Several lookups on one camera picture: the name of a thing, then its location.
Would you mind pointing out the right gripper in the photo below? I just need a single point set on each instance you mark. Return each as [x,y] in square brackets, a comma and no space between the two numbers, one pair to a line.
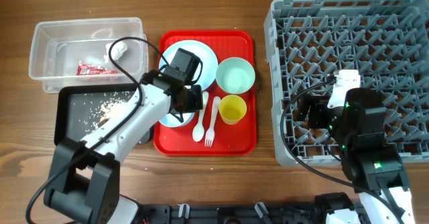
[319,104]

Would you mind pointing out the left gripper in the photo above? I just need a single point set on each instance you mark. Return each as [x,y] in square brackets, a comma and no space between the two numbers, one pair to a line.
[198,101]

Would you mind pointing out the light blue small bowl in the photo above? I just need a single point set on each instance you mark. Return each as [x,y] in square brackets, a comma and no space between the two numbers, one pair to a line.
[171,121]

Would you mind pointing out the light blue plate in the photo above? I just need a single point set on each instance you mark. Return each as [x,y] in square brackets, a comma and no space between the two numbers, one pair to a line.
[209,60]

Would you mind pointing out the white napkin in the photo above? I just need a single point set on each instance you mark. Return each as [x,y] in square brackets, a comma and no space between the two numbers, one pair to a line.
[118,50]

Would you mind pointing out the food scraps rice and peanuts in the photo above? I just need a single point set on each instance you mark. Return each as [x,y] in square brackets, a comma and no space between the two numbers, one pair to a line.
[107,111]

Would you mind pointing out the red snack wrapper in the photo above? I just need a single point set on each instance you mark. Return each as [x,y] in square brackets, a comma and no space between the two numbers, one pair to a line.
[89,69]

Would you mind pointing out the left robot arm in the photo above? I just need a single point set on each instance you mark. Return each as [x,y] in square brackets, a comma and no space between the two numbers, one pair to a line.
[83,182]

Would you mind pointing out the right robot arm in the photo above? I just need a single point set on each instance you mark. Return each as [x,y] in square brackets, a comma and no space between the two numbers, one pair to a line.
[374,170]

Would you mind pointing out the clear plastic waste bin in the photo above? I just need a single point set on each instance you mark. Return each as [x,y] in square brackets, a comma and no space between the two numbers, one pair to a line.
[58,47]

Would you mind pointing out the grey dishwasher rack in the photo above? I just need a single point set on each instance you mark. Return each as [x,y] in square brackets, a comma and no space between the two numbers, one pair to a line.
[385,40]

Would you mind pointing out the black waste tray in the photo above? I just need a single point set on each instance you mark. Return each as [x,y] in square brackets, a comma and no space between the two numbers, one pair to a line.
[80,108]

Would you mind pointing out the white plastic spoon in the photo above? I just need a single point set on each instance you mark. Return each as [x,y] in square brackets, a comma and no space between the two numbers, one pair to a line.
[198,131]

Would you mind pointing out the yellow cup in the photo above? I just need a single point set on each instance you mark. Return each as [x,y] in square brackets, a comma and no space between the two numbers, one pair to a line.
[232,109]

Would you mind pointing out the white plastic fork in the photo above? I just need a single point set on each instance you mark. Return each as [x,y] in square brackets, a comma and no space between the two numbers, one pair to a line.
[210,133]

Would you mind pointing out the red serving tray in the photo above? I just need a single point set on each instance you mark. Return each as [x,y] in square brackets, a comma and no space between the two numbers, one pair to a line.
[229,140]

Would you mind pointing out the mint green bowl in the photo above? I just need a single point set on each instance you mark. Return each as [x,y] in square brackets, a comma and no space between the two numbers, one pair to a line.
[235,75]

